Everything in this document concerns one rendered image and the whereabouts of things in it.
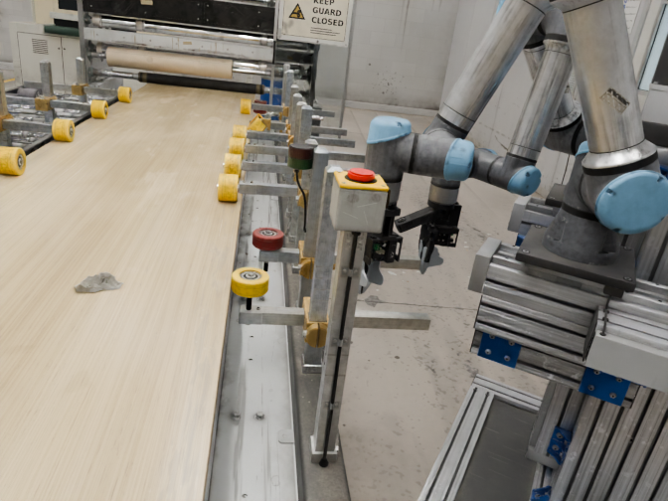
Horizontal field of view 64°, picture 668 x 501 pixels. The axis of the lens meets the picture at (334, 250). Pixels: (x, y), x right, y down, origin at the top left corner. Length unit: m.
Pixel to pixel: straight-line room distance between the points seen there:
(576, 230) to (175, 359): 0.80
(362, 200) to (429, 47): 9.64
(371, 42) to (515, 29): 9.12
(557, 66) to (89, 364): 1.13
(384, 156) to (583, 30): 0.37
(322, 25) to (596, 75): 2.93
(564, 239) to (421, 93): 9.31
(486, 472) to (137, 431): 1.27
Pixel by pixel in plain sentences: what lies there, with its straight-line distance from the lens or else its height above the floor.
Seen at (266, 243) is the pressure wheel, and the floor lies 0.89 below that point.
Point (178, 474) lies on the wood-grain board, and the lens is 0.72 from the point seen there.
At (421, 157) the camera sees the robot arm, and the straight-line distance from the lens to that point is 0.97.
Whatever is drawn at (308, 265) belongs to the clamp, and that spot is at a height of 0.86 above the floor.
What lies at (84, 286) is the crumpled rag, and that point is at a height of 0.91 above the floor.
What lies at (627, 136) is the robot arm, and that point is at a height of 1.31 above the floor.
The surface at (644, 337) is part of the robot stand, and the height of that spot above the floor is 0.96.
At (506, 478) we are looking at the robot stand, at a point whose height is 0.21.
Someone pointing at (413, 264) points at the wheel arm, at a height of 0.85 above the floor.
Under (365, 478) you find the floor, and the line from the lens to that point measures 2.00.
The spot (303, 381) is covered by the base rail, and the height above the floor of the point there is 0.70.
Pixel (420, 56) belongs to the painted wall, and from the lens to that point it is 10.33.
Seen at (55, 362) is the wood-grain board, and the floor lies 0.90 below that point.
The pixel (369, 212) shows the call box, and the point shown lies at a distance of 0.76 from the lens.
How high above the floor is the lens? 1.42
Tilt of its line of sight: 23 degrees down
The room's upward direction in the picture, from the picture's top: 7 degrees clockwise
